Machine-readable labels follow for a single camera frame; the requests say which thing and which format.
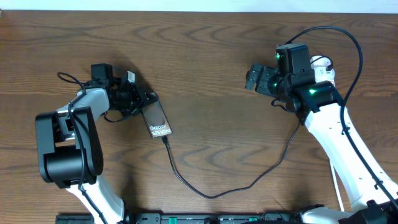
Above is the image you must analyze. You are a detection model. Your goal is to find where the black usb charging cable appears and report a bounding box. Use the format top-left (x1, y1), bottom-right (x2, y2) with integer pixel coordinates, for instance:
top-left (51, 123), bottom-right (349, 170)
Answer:
top-left (160, 55), bottom-right (334, 200)

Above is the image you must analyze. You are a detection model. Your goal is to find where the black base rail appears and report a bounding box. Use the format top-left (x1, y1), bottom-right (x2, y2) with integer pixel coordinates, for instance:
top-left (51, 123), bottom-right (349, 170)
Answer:
top-left (54, 212), bottom-right (303, 224)

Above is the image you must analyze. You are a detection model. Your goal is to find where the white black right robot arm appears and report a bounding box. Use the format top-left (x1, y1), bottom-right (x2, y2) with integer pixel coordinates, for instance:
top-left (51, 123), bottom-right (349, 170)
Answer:
top-left (245, 43), bottom-right (397, 223)

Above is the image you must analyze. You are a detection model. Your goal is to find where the white usb wall charger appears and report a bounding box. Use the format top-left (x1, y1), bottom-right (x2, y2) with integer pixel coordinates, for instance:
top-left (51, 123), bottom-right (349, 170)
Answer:
top-left (310, 55), bottom-right (335, 85)

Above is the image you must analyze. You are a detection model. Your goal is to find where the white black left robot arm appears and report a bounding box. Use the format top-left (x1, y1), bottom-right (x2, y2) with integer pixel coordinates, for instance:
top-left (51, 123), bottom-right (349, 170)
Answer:
top-left (35, 72), bottom-right (158, 223)

